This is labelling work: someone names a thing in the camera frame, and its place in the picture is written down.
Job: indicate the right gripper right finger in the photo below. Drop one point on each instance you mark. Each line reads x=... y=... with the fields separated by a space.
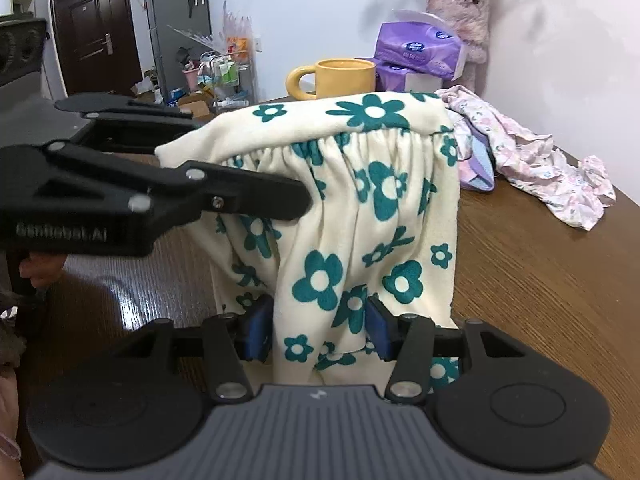
x=408 y=341

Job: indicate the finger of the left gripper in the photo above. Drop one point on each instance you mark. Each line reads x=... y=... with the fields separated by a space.
x=124 y=107
x=62 y=198

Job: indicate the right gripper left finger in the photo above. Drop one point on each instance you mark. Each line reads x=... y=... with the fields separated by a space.
x=229 y=340

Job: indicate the cream green floral dress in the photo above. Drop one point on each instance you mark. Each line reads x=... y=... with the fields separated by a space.
x=381 y=170

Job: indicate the person left hand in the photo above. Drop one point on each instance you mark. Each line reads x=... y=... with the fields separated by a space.
x=42 y=270

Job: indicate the dark brown entry door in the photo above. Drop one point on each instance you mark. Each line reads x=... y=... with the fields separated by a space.
x=96 y=46

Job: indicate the grey refrigerator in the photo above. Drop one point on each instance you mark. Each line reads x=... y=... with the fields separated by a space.
x=169 y=23

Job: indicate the person pink clothing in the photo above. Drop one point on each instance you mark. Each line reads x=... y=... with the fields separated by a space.
x=12 y=348

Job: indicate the pink purple patterned garment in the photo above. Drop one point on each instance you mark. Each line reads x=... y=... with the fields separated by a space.
x=575 y=194

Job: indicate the yellow ceramic mug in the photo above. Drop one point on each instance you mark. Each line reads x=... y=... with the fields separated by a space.
x=333 y=77

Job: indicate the lower purple tissue pack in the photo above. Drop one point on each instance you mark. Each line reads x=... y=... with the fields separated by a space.
x=391 y=77

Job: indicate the purple tissue pack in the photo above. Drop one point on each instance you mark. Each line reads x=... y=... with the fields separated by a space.
x=422 y=42
x=391 y=77

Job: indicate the upper purple tissue pack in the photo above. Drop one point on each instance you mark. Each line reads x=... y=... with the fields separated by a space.
x=422 y=42

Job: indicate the purple flower vase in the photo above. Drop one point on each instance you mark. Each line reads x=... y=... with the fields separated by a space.
x=470 y=21

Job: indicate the cluttered wire storage rack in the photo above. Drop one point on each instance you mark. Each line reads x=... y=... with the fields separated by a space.
x=224 y=71

